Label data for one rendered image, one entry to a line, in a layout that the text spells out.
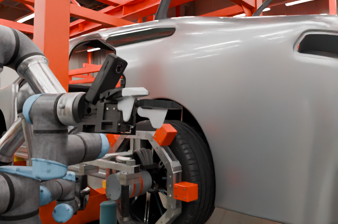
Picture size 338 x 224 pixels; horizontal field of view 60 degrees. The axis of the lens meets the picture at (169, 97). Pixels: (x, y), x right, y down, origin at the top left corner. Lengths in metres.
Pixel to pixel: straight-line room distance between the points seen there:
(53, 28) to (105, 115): 1.39
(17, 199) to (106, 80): 0.49
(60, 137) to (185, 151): 0.88
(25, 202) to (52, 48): 1.11
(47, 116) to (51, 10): 1.33
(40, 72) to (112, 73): 0.34
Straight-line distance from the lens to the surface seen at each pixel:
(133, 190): 1.54
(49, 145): 0.70
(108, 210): 1.66
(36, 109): 0.71
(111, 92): 0.55
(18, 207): 1.00
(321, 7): 11.22
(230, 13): 4.33
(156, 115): 0.63
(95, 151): 0.80
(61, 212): 1.32
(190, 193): 1.40
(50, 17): 1.94
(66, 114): 0.65
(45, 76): 0.91
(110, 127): 0.58
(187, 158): 1.47
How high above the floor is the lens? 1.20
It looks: 4 degrees up
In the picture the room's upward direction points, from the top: straight up
